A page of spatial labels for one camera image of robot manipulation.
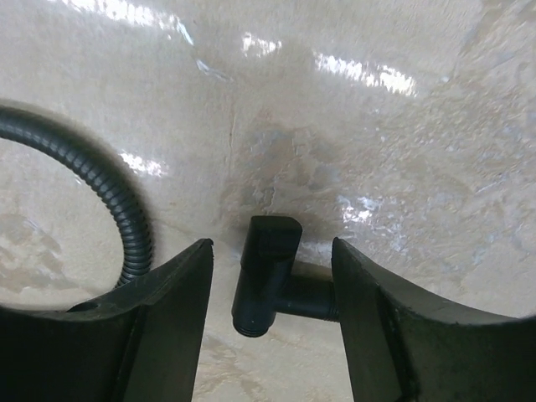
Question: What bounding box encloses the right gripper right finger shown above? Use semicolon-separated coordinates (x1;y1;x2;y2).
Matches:
332;239;535;401

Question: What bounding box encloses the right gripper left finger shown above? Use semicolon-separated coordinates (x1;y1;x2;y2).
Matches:
1;239;214;401

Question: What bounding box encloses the black T-shaped fitting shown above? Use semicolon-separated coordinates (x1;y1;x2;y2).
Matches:
231;215;339;338

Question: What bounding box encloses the black shower hose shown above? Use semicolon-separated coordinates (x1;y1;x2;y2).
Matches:
0;105;155;288

